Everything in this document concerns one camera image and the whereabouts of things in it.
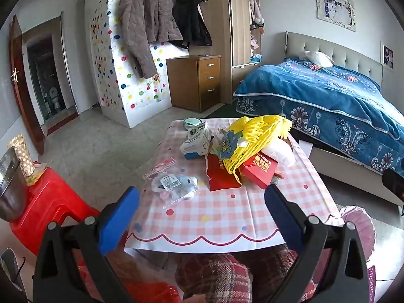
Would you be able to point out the small wall picture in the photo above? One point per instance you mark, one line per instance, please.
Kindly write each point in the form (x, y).
(388, 56)

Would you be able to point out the metal bucket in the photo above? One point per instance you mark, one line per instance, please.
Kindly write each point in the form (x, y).
(12, 195)

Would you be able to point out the white tissue pack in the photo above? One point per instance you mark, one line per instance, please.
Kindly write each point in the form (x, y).
(195, 142)

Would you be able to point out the blue cloud-shaped label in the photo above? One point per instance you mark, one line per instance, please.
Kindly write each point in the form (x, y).
(228, 145)

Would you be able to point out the light blue tissue pack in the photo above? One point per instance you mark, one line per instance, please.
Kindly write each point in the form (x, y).
(256, 57)

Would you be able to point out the red cardboard box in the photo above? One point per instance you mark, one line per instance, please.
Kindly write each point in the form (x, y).
(258, 170)

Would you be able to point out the person's plaid trouser legs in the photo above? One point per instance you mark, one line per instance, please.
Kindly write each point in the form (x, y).
(214, 274)

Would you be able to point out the black jacket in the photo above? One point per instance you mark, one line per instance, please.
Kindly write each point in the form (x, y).
(189, 19)

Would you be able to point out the wooden drawer cabinet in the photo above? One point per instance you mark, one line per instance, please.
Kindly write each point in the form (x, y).
(208, 79)

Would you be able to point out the clear bag with red strip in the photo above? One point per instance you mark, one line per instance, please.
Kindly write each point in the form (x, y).
(159, 167)

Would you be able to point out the clear bag of small parts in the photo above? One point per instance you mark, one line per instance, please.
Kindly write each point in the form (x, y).
(176, 189)

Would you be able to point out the gold patterned cup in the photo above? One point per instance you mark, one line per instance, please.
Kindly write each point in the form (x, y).
(23, 157)

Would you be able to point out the brown wooden door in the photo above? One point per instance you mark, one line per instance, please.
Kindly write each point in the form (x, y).
(25, 101)

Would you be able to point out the red plastic stool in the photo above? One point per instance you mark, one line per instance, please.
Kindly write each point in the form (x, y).
(53, 202)

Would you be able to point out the wooden wardrobe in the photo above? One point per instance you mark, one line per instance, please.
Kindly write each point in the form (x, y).
(236, 22)

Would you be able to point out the red plastic bag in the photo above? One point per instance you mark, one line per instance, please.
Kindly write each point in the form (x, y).
(151, 292)

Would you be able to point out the round green tin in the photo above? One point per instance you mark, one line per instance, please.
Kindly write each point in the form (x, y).
(193, 122)

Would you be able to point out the white cloth bundle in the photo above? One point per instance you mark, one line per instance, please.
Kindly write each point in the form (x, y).
(281, 153)

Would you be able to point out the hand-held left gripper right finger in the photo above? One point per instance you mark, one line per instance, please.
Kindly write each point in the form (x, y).
(284, 217)

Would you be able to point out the bed with grey headboard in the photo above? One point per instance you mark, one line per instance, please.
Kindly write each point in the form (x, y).
(347, 56)

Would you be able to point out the wall poster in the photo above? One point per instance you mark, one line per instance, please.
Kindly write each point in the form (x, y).
(336, 9)

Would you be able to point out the polka dot white cabinet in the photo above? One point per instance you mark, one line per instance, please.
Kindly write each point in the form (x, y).
(135, 101)

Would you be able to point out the yellow foam net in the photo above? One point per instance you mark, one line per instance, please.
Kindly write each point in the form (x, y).
(252, 135)

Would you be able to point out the white toilet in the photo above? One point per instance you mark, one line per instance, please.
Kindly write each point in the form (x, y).
(55, 99)

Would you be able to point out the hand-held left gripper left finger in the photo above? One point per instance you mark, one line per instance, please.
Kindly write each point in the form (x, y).
(118, 221)

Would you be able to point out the pink frilly basket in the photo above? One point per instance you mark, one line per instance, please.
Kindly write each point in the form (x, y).
(359, 224)

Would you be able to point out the table with checkered cloth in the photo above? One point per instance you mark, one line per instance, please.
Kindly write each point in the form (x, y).
(221, 214)

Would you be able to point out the brown quilted jacket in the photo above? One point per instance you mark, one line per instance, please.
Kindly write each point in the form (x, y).
(142, 22)

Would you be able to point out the red paper envelope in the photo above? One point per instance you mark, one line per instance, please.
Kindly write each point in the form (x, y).
(221, 176)

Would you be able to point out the white pillow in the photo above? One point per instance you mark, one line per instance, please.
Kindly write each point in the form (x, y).
(317, 58)

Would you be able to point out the blue floral blanket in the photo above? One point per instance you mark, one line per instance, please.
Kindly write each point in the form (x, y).
(315, 94)

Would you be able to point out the pink hanging garment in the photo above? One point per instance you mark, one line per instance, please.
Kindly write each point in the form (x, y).
(255, 6)

